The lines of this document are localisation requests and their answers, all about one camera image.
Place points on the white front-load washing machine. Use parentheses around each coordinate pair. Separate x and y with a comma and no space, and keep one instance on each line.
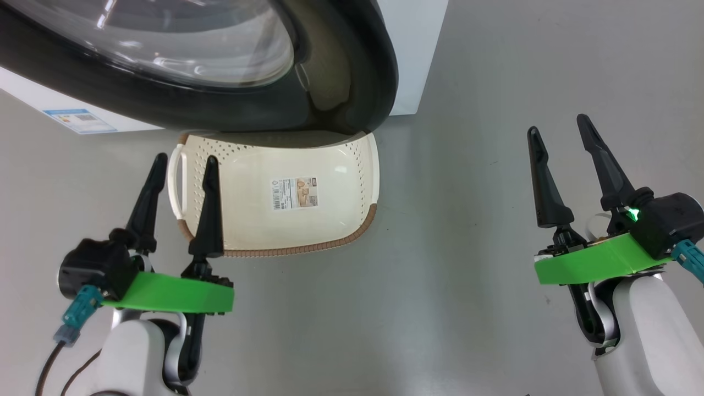
(418,55)

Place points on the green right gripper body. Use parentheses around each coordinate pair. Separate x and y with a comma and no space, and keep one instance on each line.
(599,261)

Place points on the white basket label sticker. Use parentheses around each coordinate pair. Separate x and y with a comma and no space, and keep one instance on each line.
(294,192)

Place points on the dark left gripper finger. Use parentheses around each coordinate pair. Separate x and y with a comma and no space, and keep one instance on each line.
(147,209)
(210,220)

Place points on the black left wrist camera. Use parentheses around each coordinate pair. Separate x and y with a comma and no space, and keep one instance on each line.
(99,267)

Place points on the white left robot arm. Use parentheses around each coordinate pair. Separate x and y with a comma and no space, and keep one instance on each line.
(132,357)

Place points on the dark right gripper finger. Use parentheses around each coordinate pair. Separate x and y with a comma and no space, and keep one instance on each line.
(547,198)
(610,176)

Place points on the black washing machine door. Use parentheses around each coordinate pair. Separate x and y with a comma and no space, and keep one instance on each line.
(82,88)

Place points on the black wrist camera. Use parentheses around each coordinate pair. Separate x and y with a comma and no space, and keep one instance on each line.
(674,223)
(99,267)

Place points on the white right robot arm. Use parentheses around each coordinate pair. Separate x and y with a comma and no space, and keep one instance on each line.
(654,335)

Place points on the blue energy label sticker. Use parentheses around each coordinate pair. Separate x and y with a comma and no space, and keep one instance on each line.
(80,121)

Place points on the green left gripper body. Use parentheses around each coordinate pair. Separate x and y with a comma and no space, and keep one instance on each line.
(170,294)

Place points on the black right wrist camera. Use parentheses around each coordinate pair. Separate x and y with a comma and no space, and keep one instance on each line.
(674,223)

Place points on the cream perforated laundry basket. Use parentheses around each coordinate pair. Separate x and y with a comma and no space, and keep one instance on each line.
(247,220)

